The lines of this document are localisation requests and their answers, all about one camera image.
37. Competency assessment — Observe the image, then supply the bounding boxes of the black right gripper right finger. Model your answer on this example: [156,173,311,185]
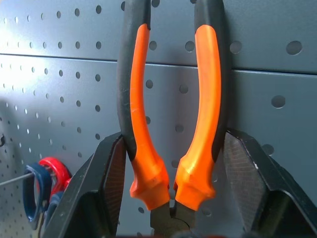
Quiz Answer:
[222,127,317,238]

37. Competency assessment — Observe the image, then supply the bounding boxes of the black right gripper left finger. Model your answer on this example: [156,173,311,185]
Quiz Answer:
[39,131,127,238]

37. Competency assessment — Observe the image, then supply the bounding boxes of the orange and black pliers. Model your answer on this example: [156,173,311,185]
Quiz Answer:
[116,0,232,238]

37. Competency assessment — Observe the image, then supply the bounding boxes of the red tape roll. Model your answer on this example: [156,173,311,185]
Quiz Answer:
[37,156,73,203]

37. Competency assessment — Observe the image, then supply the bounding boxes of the metal pegboard hook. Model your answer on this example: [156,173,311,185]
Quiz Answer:
[0,173,34,186]

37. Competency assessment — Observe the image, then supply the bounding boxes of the grey metal pegboard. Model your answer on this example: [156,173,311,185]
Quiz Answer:
[0,0,317,238]

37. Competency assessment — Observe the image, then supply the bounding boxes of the blue-handled scissors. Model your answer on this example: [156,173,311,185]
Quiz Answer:
[22,162,65,230]

